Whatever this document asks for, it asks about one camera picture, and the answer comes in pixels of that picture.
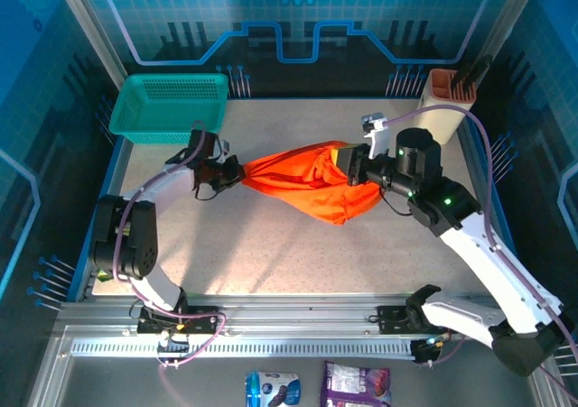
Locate orange t-shirt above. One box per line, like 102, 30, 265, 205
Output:
241, 140, 384, 227

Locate beige utensil holder orange rim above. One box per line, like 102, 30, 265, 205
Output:
417, 68, 479, 145

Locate teal plastic basket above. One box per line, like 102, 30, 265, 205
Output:
108, 72, 228, 145

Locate black utensils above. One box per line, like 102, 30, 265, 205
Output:
451, 53, 494, 97

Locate purple snack bag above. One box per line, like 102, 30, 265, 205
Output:
319, 360, 393, 407

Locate blue white snack package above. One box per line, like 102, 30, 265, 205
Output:
245, 370, 303, 407

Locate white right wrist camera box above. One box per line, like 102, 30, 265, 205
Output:
360, 112, 390, 160

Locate aluminium frame rail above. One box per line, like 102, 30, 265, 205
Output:
53, 293, 543, 334

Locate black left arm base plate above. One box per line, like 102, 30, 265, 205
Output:
136, 305, 225, 336

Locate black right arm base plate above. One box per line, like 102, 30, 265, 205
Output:
377, 305, 452, 336

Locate aluminium frame post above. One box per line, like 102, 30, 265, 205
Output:
479, 0, 538, 75
49, 0, 128, 88

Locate slotted grey cable duct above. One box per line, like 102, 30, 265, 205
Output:
70, 341, 416, 360

